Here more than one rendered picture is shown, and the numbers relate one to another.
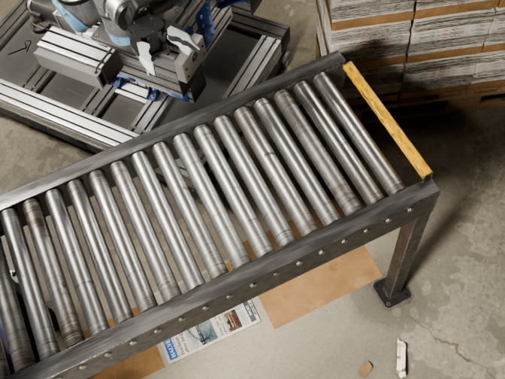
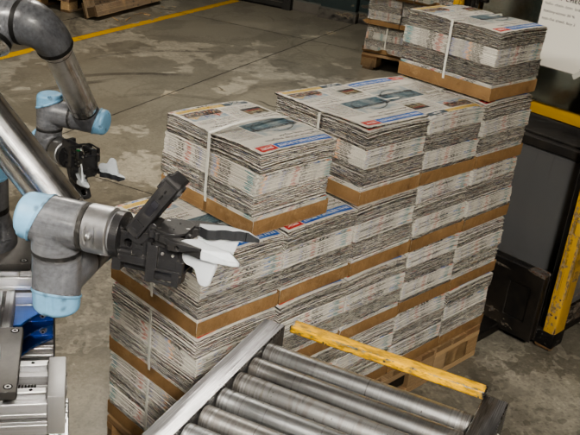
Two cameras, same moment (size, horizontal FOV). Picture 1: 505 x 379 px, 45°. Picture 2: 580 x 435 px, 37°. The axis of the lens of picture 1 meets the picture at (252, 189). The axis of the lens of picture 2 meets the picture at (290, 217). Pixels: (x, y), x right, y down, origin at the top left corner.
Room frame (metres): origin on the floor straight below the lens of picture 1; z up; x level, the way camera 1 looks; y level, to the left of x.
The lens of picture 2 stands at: (0.14, 0.96, 1.80)
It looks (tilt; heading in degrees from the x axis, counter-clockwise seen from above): 24 degrees down; 309
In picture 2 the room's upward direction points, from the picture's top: 7 degrees clockwise
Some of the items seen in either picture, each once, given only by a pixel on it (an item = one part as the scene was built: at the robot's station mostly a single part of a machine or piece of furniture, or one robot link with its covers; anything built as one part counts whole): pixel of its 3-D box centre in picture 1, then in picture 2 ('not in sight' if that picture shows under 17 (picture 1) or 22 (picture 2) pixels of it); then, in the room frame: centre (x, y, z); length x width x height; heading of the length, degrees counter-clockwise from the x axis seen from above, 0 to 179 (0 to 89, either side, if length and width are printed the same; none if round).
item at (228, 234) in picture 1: (210, 198); not in sight; (0.80, 0.12, 0.77); 0.47 x 0.05 x 0.05; 16
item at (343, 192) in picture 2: not in sight; (343, 168); (1.61, -1.10, 0.86); 0.38 x 0.29 x 0.04; 177
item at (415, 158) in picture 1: (385, 116); (385, 357); (0.94, -0.40, 0.81); 0.43 x 0.03 x 0.02; 16
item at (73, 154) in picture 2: not in sight; (78, 158); (2.05, -0.44, 0.88); 0.12 x 0.08 x 0.09; 176
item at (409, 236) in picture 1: (403, 256); not in sight; (0.70, -0.45, 0.34); 0.06 x 0.06 x 0.68; 16
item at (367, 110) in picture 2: not in sight; (351, 104); (1.62, -1.10, 1.06); 0.37 x 0.29 x 0.01; 177
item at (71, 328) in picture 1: (52, 270); not in sight; (0.68, 0.56, 0.77); 0.47 x 0.05 x 0.05; 16
